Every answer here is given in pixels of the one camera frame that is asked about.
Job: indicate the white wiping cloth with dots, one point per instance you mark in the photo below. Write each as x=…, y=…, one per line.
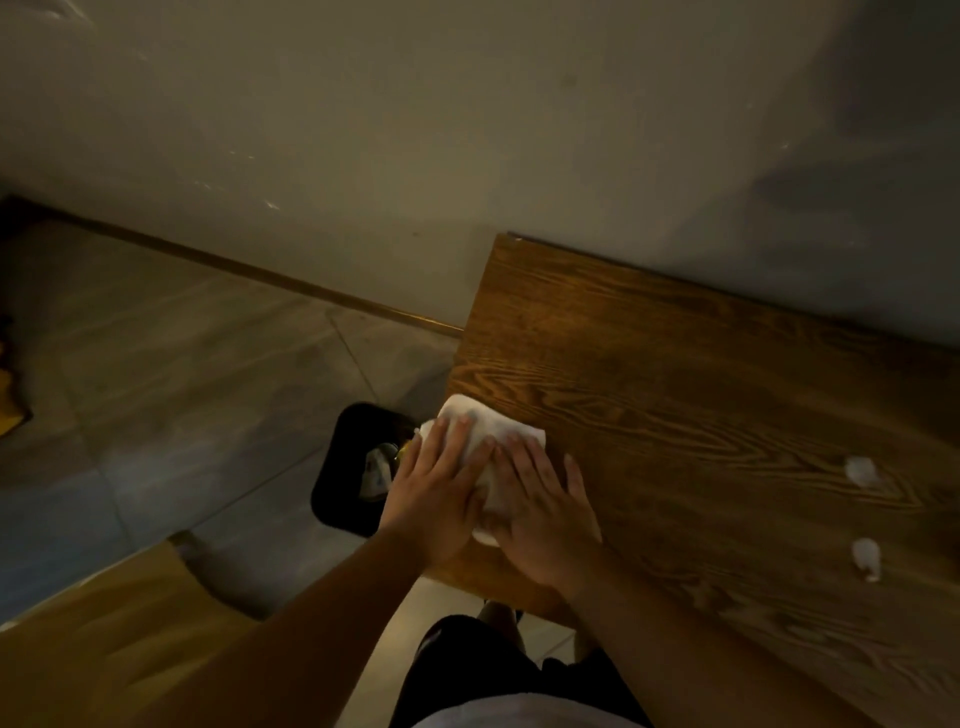
x=487, y=424

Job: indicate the person's right forearm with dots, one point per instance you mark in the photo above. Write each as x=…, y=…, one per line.
x=697, y=652

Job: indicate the brown wooden table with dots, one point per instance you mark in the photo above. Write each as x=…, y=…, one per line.
x=712, y=390

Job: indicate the person's left hand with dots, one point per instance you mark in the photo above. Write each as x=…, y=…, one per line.
x=431, y=510

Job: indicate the black trash bin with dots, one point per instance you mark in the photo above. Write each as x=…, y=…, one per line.
x=341, y=465

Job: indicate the small white tissue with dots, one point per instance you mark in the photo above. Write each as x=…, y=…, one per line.
x=861, y=471
x=866, y=556

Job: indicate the brown wooden baseboard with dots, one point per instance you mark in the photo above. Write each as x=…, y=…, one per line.
x=262, y=274

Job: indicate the person's right hand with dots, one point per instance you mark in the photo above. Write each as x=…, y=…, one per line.
x=544, y=532

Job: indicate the person's left forearm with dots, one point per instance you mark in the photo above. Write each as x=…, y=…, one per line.
x=315, y=645

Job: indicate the person's black shorts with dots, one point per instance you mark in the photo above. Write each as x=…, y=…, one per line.
x=480, y=667

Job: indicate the person's white shirt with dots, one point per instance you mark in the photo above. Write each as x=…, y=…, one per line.
x=525, y=716

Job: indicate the person's right leg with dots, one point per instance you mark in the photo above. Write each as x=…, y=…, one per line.
x=501, y=622

